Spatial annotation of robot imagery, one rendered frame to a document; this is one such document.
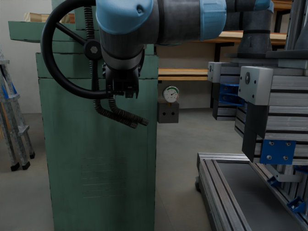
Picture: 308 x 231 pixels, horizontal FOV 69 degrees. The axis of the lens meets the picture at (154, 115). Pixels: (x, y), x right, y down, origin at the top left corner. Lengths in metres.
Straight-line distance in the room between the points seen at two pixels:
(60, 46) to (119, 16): 0.60
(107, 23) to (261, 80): 0.41
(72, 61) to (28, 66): 2.57
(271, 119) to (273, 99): 0.05
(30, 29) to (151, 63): 0.43
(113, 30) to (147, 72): 0.56
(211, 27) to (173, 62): 3.11
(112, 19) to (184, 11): 0.10
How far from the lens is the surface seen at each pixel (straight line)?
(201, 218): 1.29
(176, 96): 0.85
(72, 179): 1.02
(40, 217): 1.37
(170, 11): 0.35
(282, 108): 0.65
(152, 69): 0.88
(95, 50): 0.67
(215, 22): 0.38
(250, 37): 1.15
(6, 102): 1.76
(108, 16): 0.32
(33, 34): 0.92
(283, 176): 1.04
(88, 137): 0.93
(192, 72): 3.06
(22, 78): 3.48
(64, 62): 0.89
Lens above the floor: 0.80
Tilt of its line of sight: 15 degrees down
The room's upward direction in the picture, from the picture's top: 1 degrees clockwise
